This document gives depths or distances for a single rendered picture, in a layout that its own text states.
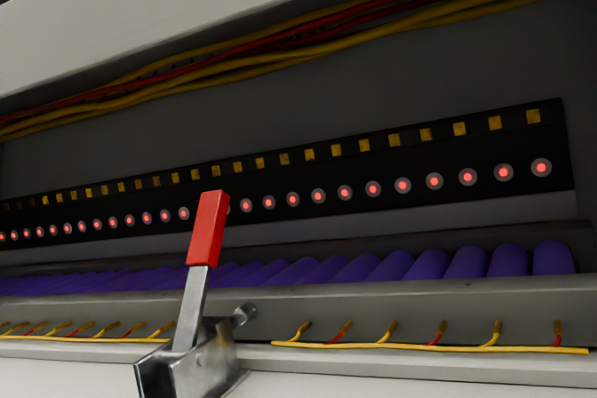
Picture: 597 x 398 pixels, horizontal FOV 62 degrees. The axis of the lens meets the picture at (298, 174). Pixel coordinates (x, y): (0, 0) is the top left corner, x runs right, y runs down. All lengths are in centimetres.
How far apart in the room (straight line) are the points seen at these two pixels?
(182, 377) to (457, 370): 10
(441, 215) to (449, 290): 12
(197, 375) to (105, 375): 8
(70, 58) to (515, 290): 22
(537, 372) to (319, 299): 9
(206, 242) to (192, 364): 5
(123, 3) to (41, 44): 6
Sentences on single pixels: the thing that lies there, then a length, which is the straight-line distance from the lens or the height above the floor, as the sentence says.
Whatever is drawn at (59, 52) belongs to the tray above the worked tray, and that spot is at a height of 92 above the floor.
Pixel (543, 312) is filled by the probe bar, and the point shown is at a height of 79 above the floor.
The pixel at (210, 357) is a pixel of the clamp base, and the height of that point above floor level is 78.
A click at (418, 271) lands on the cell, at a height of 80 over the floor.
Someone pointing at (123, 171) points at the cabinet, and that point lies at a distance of 51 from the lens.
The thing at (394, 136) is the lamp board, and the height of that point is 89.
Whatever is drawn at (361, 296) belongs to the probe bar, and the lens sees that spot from 22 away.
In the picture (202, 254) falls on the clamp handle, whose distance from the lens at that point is 22.
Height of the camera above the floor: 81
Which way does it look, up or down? 11 degrees up
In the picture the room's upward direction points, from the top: 3 degrees counter-clockwise
